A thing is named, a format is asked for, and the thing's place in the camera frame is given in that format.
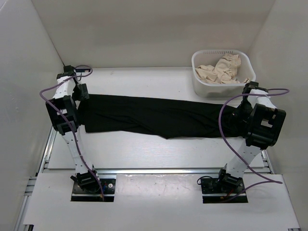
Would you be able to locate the front aluminium table rail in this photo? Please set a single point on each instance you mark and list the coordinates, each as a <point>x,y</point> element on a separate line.
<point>110,171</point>

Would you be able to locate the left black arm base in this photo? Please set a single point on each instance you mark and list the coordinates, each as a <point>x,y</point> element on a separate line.
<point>103,190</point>

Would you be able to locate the black trousers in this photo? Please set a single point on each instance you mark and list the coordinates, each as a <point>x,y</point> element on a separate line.
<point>153,116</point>

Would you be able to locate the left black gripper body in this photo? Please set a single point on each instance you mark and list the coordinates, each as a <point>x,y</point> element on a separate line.
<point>80,92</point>

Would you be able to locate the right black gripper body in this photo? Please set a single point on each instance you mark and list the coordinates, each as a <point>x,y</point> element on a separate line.
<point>242,112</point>

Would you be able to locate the beige trousers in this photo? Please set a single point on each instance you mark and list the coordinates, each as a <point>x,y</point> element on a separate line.
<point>224,72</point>

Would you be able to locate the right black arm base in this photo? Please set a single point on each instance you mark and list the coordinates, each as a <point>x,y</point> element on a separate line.
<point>215,192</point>

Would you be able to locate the dark label sticker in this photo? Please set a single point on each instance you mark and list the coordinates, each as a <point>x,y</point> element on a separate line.
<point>83,70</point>

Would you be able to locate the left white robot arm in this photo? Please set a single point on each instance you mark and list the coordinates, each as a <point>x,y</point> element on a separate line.
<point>60,102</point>

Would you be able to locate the white plastic basket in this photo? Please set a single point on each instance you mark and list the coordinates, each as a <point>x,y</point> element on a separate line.
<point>212,90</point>

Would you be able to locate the left aluminium table rail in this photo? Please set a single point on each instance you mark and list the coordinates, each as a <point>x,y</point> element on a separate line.
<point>47,151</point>

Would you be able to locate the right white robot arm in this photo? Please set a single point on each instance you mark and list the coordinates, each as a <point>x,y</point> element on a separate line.
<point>259,122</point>

